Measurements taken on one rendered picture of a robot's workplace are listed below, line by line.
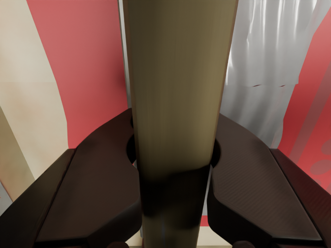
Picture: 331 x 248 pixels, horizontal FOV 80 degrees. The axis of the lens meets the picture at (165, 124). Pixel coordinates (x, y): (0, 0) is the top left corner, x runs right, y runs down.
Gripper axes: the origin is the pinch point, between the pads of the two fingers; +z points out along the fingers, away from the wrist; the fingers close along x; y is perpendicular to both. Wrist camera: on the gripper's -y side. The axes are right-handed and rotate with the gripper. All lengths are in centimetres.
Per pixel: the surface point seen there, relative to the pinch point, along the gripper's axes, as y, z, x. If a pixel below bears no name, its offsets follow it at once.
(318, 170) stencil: 10.0, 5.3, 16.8
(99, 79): -0.2, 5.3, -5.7
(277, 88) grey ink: 0.2, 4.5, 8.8
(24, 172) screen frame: 9.5, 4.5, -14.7
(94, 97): 1.4, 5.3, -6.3
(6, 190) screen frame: 9.1, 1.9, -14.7
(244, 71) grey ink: -1.2, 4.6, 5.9
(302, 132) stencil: 5.0, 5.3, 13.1
